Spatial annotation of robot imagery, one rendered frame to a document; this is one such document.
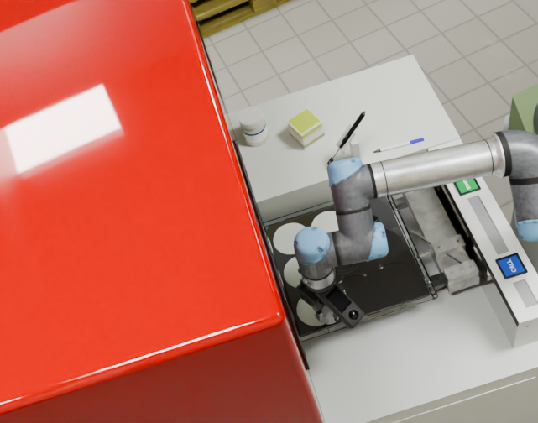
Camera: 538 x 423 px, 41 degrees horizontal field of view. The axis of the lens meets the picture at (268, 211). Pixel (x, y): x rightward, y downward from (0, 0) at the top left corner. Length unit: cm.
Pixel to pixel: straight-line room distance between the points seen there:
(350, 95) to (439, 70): 145
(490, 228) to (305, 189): 49
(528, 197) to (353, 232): 36
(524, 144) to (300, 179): 67
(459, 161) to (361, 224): 24
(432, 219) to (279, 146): 47
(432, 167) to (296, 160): 60
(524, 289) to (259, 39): 242
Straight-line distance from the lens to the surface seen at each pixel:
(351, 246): 151
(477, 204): 192
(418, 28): 379
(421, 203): 201
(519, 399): 204
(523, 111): 210
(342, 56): 368
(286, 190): 197
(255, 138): 206
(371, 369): 185
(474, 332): 189
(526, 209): 158
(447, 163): 153
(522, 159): 155
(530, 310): 177
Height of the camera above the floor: 253
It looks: 54 degrees down
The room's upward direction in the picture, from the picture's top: 18 degrees counter-clockwise
